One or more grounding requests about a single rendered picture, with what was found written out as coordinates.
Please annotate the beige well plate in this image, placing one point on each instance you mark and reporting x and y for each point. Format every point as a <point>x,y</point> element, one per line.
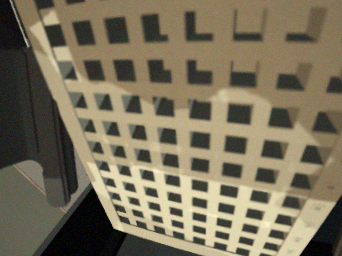
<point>234,147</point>

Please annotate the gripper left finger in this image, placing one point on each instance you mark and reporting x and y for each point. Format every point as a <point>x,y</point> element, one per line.
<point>31,127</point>

